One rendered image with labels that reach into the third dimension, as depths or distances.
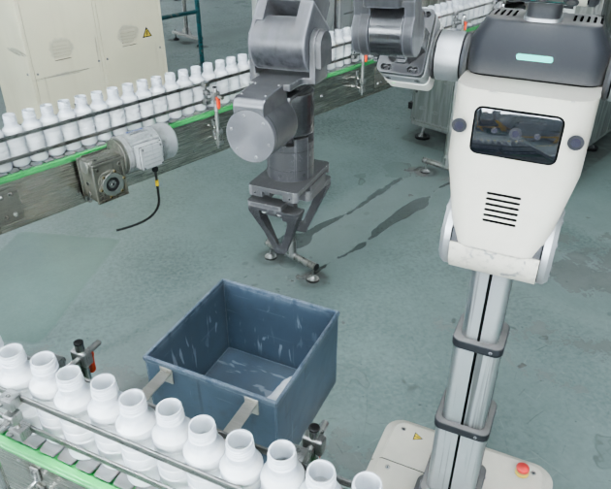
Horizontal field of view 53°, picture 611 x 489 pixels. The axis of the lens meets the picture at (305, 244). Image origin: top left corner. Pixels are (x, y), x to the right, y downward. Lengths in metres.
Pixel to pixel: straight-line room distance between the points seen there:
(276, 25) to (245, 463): 0.55
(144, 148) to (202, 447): 1.39
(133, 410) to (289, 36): 0.55
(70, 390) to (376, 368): 1.83
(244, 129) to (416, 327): 2.33
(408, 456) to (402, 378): 0.66
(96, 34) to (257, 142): 4.17
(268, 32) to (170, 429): 0.55
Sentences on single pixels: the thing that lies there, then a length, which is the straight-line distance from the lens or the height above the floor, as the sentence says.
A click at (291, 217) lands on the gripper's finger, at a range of 0.72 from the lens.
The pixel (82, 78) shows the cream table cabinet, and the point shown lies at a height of 0.53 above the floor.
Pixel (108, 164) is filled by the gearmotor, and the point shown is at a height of 0.98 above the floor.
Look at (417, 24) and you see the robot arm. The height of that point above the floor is 1.60.
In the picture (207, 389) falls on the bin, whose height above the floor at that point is 0.92.
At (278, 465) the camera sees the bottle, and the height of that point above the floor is 1.16.
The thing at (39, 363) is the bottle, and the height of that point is 1.15.
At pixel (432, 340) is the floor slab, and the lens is 2.85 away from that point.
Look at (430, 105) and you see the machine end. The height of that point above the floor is 0.30.
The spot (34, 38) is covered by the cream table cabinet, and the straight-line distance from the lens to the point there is 4.59.
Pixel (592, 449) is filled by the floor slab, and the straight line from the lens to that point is 2.58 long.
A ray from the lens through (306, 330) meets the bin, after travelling 1.48.
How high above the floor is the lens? 1.81
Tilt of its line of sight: 32 degrees down
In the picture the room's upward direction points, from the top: straight up
